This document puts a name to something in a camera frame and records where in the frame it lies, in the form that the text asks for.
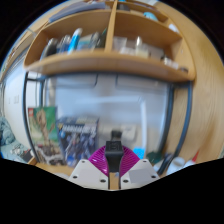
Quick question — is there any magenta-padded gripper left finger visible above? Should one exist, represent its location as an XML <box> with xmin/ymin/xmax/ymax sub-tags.
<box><xmin>68</xmin><ymin>145</ymin><xmax>111</xmax><ymax>191</ymax></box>

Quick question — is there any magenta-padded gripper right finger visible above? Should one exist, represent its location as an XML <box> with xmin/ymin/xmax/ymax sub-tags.
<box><xmin>118</xmin><ymin>146</ymin><xmax>161</xmax><ymax>191</ymax></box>

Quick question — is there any black charger block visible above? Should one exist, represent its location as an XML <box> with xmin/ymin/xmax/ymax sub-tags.
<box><xmin>104</xmin><ymin>130</ymin><xmax>125</xmax><ymax>178</ymax></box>

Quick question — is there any green lidded jar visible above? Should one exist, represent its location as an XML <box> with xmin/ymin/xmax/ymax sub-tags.
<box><xmin>146</xmin><ymin>151</ymin><xmax>164</xmax><ymax>165</ymax></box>

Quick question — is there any white cup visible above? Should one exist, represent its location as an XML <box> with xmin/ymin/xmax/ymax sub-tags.
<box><xmin>165</xmin><ymin>156</ymin><xmax>186</xmax><ymax>175</ymax></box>

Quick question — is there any white desk lamp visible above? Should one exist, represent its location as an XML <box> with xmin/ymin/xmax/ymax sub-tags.
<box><xmin>139</xmin><ymin>99</ymin><xmax>150</xmax><ymax>149</ymax></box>

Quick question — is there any green toy box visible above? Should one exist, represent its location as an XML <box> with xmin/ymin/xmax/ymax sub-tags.
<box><xmin>27</xmin><ymin>106</ymin><xmax>64</xmax><ymax>165</ymax></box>

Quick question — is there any crumpled teal cloth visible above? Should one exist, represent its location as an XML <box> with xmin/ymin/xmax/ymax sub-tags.
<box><xmin>0</xmin><ymin>115</ymin><xmax>30</xmax><ymax>162</ymax></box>

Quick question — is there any wooden shelf unit with items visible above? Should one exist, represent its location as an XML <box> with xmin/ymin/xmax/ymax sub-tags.
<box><xmin>23</xmin><ymin>0</ymin><xmax>197</xmax><ymax>83</ymax></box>

